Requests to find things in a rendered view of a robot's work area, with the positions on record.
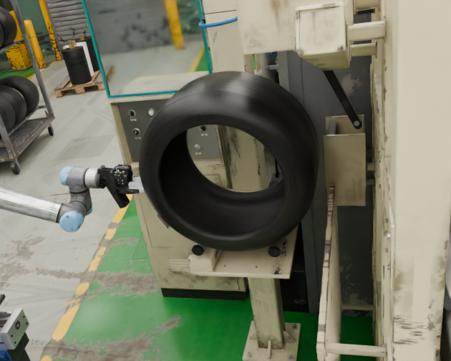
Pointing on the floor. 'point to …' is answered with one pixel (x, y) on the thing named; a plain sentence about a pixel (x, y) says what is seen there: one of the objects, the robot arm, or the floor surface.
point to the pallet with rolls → (80, 67)
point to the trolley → (8, 130)
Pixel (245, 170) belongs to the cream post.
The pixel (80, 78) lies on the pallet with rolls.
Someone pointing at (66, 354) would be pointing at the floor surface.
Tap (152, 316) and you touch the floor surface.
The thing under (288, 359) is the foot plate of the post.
